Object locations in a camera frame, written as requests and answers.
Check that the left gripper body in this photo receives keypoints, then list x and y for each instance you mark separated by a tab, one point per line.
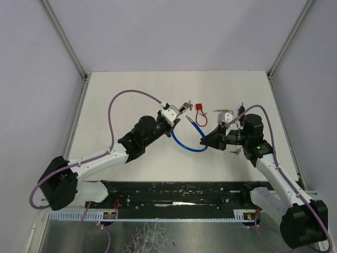
174	124

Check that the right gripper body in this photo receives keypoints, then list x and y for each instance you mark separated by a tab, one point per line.
221	140

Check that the small brass padlock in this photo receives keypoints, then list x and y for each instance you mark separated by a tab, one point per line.
226	110

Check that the blue cable lock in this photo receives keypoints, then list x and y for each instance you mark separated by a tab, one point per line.
198	129

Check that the silver keys of long padlock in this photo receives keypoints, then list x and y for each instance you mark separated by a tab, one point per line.
237	152

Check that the black padlock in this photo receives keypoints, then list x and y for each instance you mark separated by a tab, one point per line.
241	109

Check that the keys of blue cable lock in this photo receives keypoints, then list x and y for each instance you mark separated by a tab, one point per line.
188	105

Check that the red cable padlock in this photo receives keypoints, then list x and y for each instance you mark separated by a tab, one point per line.
199	109

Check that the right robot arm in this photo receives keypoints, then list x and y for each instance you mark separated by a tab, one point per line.
302	220

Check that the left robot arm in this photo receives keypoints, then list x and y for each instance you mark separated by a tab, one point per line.
66	181

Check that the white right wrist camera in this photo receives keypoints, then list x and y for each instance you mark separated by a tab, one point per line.
224	118

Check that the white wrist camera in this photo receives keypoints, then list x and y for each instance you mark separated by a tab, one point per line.
170	114
224	118

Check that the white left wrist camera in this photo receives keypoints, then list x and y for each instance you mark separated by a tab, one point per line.
170	114

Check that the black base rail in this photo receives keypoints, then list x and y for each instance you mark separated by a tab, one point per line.
159	194

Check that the right aluminium frame post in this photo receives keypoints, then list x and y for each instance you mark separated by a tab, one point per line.
291	37

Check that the aluminium frame post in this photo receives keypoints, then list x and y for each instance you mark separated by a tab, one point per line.
291	37
51	15

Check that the left aluminium frame post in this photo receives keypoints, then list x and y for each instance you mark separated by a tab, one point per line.
51	15

